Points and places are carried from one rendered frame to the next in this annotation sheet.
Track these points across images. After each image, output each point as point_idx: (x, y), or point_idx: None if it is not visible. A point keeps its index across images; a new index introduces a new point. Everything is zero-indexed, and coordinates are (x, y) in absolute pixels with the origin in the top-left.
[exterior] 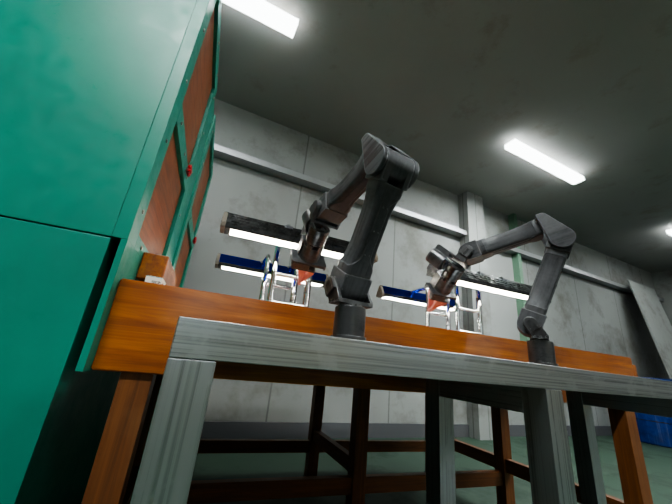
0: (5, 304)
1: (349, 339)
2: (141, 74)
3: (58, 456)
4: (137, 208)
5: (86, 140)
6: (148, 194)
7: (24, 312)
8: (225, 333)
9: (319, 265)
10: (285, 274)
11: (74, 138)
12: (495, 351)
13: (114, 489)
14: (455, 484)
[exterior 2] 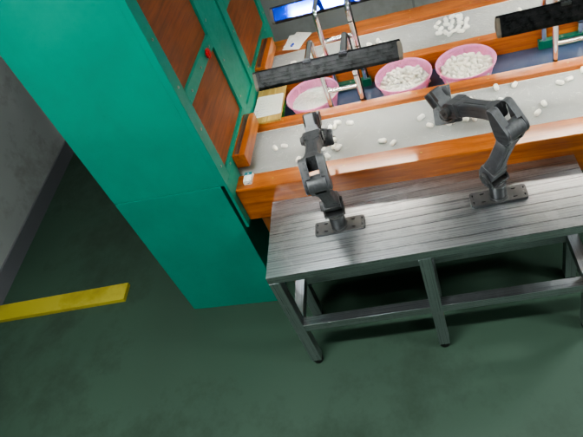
0: (210, 215)
1: (314, 270)
2: (161, 109)
3: (260, 228)
4: (219, 172)
5: (176, 155)
6: (216, 157)
7: (217, 216)
8: (278, 278)
9: (328, 145)
10: None
11: (172, 156)
12: None
13: None
14: None
